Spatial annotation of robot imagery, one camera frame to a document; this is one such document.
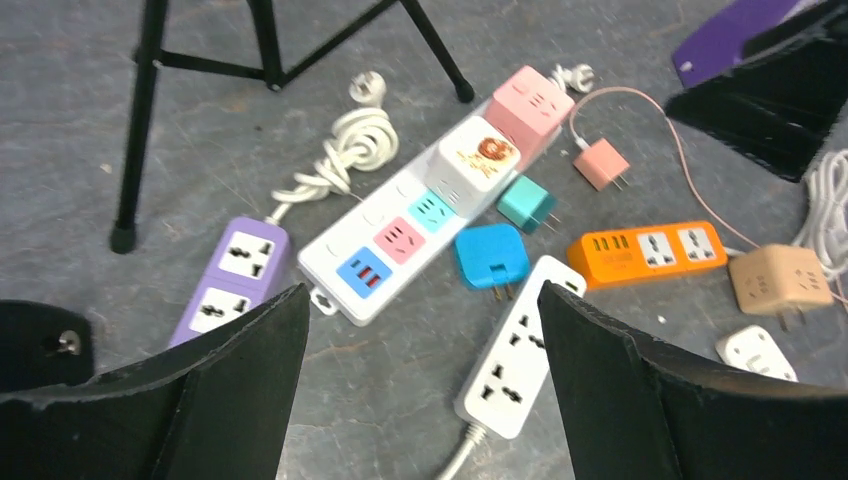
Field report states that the white twisted cord with plug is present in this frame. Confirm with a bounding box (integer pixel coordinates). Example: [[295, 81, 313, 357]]
[[547, 62, 596, 95]]

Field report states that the flat white plug adapter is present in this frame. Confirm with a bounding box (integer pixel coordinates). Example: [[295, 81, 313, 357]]
[[715, 325, 798, 383]]

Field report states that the white bundled cord right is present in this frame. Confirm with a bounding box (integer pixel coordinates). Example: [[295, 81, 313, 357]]
[[791, 148, 848, 283]]

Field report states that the pink cube socket adapter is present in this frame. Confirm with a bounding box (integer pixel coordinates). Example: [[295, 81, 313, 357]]
[[483, 65, 575, 172]]

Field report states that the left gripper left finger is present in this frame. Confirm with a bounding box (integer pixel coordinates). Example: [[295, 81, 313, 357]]
[[1, 285, 310, 479]]

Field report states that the white coiled power cord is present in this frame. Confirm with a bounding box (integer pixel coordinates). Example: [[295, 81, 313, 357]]
[[433, 423, 488, 480]]

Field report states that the blue plug adapter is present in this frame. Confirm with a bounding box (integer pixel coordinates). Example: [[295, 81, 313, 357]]
[[454, 223, 530, 301]]

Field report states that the purple power strip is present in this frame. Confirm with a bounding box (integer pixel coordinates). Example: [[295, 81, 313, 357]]
[[168, 216, 290, 348]]

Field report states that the white multicolour power strip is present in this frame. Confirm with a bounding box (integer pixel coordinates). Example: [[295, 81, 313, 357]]
[[297, 145, 503, 326]]

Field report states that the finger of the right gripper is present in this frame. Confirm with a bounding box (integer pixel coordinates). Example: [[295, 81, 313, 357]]
[[665, 1, 847, 183]]

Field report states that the thin pink charger cable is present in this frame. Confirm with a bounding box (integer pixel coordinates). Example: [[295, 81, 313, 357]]
[[566, 86, 848, 306]]

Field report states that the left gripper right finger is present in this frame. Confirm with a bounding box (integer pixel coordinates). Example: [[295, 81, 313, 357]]
[[537, 282, 847, 479]]

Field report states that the beige cube socket adapter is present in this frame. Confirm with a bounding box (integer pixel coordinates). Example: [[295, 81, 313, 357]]
[[728, 244, 834, 331]]

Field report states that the orange power strip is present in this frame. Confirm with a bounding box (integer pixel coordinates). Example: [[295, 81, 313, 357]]
[[565, 221, 728, 290]]

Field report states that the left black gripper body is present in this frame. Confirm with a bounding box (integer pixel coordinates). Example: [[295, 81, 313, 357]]
[[1, 300, 94, 393]]

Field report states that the white cube socket adapter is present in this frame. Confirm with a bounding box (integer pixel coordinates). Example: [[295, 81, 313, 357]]
[[424, 115, 521, 218]]

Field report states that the black perforated music stand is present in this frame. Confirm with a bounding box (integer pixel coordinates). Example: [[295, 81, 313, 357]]
[[109, 0, 476, 256]]

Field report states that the white power strip with USB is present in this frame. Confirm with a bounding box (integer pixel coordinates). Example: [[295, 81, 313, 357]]
[[454, 255, 587, 442]]

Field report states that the purple metronome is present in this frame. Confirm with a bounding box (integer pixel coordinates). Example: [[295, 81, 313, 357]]
[[671, 0, 816, 88]]

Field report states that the small pink charger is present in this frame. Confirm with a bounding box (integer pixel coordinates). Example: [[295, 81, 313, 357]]
[[573, 139, 630, 191]]

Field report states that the teal charger cube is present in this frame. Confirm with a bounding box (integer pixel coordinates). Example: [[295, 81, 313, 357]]
[[496, 175, 557, 234]]

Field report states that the white knotted strip cord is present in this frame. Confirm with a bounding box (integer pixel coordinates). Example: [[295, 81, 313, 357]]
[[263, 70, 401, 227]]

